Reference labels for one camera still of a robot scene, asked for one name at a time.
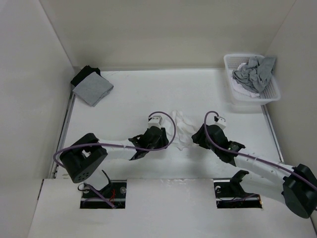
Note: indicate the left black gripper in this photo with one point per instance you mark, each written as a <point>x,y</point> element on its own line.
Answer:
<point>163,141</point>

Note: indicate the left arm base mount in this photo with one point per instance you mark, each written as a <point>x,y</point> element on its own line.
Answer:
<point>112,196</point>

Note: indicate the folded black tank top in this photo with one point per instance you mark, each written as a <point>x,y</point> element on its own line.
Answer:
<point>83,73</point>

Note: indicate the white garment in basket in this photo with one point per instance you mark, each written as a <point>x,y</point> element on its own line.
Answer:
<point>242,88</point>

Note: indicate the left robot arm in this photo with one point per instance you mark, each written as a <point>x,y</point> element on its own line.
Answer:
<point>82,164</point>

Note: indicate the left metal table rail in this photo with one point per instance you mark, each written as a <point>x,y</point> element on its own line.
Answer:
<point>62,136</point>

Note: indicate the white tank top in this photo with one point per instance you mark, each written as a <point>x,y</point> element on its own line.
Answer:
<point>185,128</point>

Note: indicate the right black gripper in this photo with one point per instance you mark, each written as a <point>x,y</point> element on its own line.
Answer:
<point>199,136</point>

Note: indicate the white plastic basket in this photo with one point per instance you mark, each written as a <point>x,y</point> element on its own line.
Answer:
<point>270,94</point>

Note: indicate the grey crumpled tank top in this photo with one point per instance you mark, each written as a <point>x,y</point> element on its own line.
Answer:
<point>265,69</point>

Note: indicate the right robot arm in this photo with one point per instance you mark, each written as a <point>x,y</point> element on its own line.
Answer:
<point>293,186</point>

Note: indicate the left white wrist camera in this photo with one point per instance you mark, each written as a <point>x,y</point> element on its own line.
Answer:
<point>155,121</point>

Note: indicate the folded grey tank top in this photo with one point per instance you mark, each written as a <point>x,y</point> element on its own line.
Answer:
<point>92,89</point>

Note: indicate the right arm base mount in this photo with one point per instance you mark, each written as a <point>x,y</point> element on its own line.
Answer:
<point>229,193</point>

